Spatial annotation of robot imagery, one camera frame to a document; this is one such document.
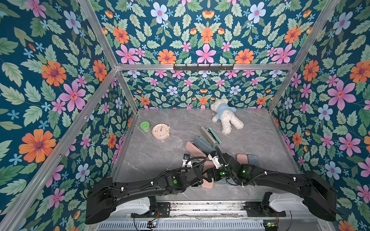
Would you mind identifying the black hook rail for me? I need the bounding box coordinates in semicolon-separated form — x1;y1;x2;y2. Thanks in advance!
172;64;234;72

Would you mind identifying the pink case with brown sunglasses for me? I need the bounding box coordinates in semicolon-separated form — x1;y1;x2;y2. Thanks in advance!
186;141;207;157

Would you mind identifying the grey case with olive glasses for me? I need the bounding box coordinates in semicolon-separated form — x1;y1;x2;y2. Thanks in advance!
193;136;215;155

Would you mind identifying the white teddy bear blue shirt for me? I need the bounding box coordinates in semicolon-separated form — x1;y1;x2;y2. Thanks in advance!
210;98;244;135

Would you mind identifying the green lidded round container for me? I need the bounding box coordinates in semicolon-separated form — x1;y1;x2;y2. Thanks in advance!
140;121;150;132

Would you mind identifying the grey case with red glasses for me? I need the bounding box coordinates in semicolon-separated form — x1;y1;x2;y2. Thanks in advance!
247;154;259;166

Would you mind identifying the pink case with purple glasses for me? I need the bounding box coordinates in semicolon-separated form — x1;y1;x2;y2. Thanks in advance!
236;154;249;164

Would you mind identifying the mint case with black glasses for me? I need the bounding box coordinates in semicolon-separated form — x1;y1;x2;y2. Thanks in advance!
201;127;222;147

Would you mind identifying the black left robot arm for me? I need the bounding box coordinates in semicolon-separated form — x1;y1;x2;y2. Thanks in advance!
85;157;207;225

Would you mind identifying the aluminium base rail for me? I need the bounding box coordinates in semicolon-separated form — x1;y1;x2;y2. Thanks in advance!
89;200;278;220

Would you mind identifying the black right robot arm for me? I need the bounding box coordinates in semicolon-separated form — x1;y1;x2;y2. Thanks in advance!
206;147;337;222

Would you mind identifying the cream round alarm clock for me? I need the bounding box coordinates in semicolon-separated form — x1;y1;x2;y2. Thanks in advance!
152;123;171;141

